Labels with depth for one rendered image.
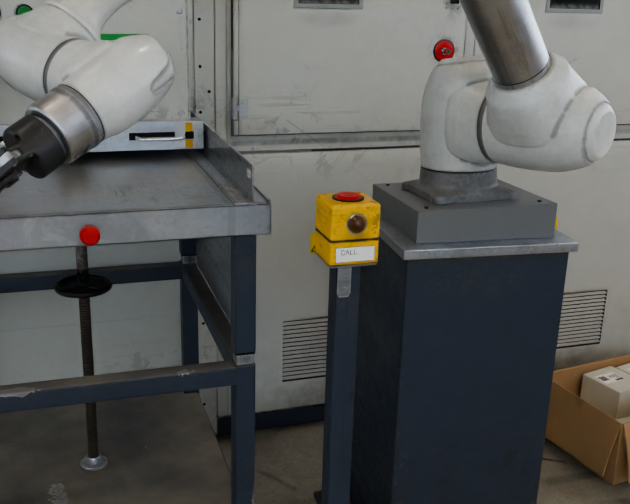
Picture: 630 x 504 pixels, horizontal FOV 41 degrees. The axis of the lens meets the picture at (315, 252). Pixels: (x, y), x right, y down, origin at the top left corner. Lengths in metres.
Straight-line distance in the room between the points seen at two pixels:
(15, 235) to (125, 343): 0.88
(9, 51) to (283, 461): 1.40
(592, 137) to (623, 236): 1.23
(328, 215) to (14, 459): 1.07
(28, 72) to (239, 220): 0.45
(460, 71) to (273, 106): 0.62
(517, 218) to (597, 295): 1.11
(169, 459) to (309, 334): 0.58
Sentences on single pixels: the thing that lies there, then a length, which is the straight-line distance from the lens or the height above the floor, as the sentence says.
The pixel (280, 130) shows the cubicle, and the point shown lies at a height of 0.85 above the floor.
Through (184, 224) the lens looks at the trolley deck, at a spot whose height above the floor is 0.82.
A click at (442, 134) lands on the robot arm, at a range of 1.66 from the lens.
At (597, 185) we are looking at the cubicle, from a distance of 2.61.
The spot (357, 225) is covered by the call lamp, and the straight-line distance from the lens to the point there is 1.26.
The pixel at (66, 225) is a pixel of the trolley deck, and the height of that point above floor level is 0.83.
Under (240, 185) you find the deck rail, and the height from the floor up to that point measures 0.86.
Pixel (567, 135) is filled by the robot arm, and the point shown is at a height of 0.98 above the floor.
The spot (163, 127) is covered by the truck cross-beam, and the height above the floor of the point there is 0.91.
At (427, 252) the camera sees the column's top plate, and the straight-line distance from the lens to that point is 1.57.
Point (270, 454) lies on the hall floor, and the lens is 2.33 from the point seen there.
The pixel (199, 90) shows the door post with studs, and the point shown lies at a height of 0.95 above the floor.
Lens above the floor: 1.22
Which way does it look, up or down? 18 degrees down
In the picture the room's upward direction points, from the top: 2 degrees clockwise
